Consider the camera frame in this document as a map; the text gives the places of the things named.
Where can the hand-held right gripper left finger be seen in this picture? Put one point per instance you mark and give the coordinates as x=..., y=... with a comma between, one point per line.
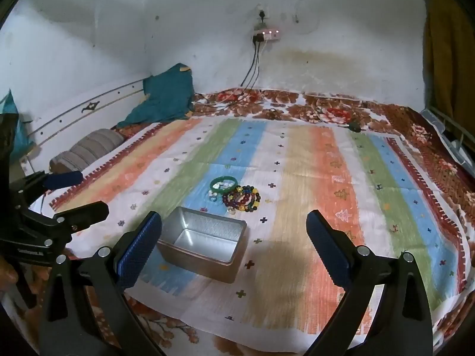
x=139, y=252

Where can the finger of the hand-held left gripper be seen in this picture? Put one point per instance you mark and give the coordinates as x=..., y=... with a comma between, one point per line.
x=87, y=215
x=63, y=180

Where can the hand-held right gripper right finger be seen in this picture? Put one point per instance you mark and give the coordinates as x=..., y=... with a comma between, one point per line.
x=328, y=252

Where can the silver metal tin box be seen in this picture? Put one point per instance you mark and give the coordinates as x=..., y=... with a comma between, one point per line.
x=200, y=226

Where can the green bangle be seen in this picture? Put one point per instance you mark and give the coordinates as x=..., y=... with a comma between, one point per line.
x=212, y=184

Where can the grey striped pillow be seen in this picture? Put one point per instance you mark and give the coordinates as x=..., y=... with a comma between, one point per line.
x=89, y=148

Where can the striped pastel mat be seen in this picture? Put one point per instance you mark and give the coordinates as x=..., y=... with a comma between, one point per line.
x=297, y=193

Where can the white bed headboard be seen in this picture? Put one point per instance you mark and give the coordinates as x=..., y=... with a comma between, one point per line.
x=74, y=111

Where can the plain teal cloth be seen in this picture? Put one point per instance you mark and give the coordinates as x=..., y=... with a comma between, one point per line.
x=11, y=107

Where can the small black object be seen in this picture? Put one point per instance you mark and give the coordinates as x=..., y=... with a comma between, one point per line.
x=354, y=126

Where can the teal cloth with yellow print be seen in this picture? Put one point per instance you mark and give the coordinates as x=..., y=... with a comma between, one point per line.
x=163, y=92

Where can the white power strip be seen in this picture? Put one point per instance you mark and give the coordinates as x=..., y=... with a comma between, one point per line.
x=269, y=35

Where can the yellow hanging cloth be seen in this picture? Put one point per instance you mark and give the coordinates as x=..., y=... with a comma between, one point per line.
x=445, y=44

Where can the wall socket with plug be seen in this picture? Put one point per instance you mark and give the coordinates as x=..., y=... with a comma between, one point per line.
x=261, y=13

